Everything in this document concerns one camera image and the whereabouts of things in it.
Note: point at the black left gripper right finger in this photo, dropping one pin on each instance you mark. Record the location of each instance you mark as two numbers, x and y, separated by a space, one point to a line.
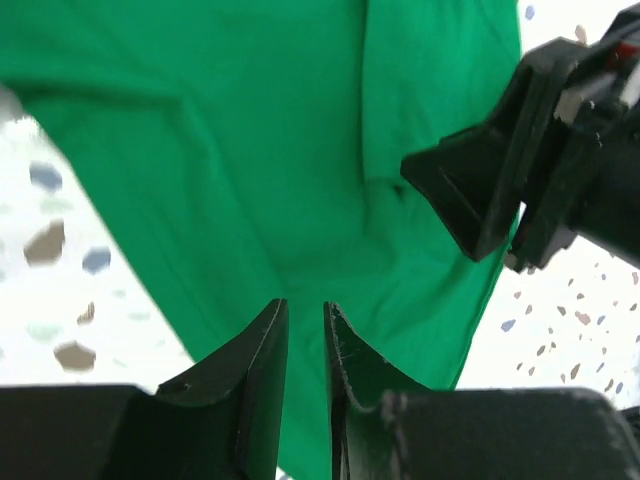
385 425

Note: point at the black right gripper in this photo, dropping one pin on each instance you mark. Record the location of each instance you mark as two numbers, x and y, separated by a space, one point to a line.
581 165

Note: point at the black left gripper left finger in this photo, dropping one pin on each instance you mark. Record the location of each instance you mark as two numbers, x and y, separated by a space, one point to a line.
220 419

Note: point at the green t-shirt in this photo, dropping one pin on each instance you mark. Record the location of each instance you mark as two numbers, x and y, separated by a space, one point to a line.
241 151

